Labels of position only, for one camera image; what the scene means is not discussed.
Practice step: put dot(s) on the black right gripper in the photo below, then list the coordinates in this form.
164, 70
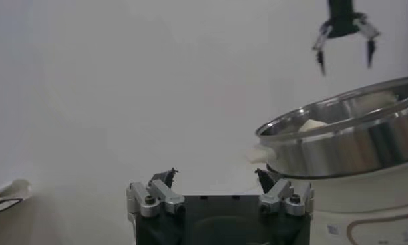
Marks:
341, 20

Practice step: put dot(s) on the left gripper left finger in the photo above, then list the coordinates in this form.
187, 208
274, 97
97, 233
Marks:
163, 196

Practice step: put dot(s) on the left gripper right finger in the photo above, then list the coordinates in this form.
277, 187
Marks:
277, 194

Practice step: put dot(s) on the white steamed baozi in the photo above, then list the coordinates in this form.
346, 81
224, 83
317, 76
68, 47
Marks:
311, 126

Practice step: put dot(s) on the stainless steel steamer basket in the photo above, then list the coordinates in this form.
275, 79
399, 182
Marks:
340, 153

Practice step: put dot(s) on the cream electric cooker base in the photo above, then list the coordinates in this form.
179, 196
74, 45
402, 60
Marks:
356, 196

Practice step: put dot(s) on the white folded cloth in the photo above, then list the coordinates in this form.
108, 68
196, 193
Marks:
10, 189

